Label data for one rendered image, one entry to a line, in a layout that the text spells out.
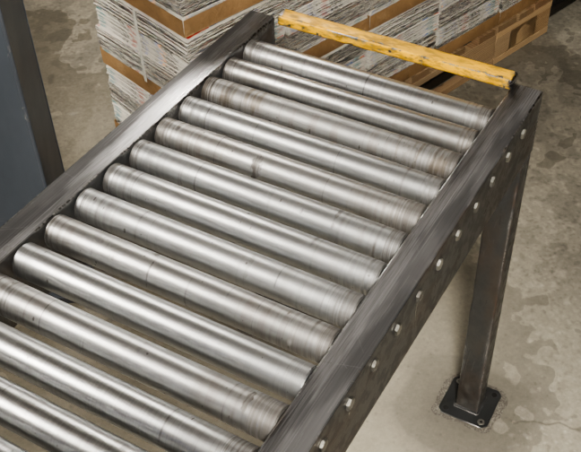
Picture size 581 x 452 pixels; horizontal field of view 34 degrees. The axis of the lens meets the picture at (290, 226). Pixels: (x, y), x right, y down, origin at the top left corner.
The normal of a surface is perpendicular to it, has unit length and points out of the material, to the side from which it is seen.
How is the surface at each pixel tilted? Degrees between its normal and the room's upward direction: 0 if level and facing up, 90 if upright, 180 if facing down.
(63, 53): 0
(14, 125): 90
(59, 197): 0
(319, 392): 0
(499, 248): 90
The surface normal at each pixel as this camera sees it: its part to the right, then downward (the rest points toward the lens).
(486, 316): -0.51, 0.59
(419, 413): -0.03, -0.73
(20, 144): 0.07, 0.68
